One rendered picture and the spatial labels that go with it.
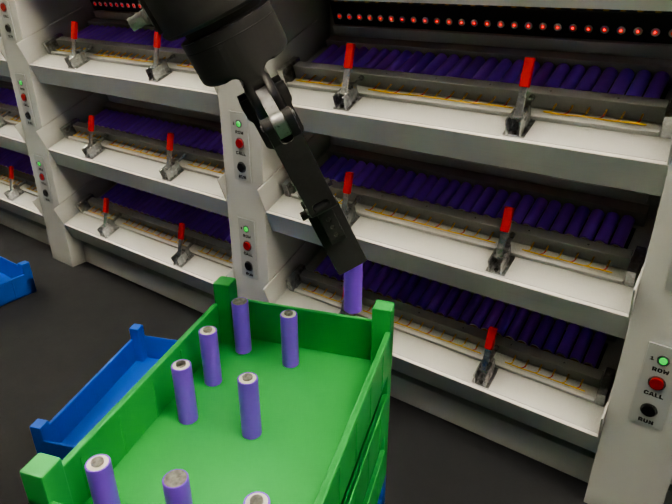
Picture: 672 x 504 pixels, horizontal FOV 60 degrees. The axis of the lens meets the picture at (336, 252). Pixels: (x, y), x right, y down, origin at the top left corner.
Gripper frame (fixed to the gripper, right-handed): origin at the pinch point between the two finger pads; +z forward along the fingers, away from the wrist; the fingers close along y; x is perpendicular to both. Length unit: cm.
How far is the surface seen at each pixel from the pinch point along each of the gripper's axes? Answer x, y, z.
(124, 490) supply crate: -25.3, 10.4, 6.8
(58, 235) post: -63, -105, 16
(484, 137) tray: 23.2, -20.1, 8.3
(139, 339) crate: -43, -54, 28
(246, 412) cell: -14.4, 6.9, 8.3
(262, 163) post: -5, -50, 7
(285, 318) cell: -8.5, -2.9, 7.7
